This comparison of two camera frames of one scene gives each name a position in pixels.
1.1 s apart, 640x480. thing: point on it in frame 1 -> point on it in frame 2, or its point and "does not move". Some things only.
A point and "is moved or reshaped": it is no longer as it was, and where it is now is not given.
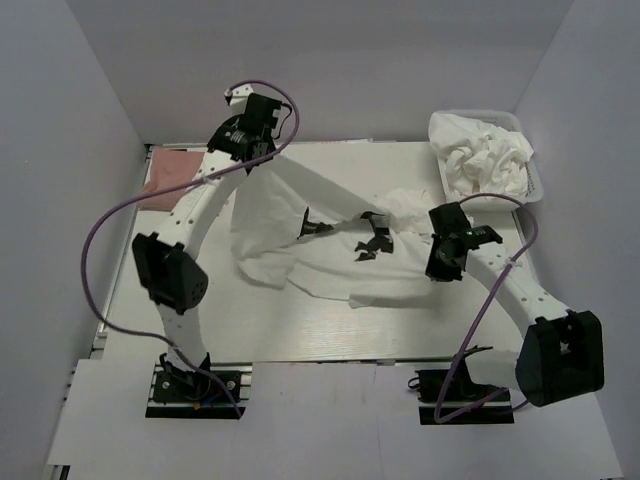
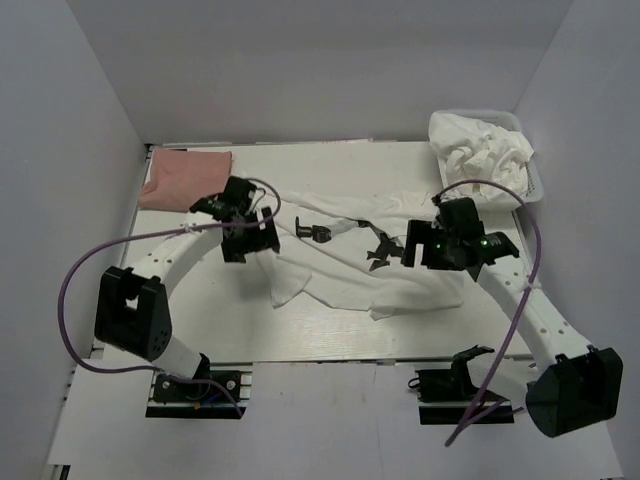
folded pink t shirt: (170, 167) does not move
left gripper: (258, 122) -> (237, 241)
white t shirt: (286, 223) is moved or reshaped
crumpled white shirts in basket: (479, 158) does not move
